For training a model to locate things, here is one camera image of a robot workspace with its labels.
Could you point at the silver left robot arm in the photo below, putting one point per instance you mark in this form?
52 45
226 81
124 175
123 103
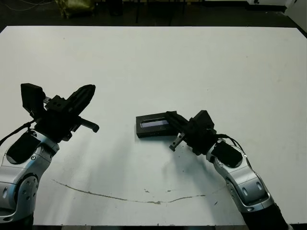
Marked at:
24 172

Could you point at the black box lid with window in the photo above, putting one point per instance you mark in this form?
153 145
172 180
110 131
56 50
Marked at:
153 127

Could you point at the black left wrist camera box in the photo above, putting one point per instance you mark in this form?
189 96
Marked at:
32 99

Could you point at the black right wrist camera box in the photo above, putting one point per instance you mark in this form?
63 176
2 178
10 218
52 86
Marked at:
204 119

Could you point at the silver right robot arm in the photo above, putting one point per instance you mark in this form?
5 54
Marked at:
242 177

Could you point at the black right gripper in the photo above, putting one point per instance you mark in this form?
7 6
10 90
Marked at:
199 137

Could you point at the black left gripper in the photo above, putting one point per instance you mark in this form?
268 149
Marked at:
60 119

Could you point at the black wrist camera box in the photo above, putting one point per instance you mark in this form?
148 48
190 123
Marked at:
204 119
32 99

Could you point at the crumpled plastic bag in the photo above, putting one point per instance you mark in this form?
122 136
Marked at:
74 8

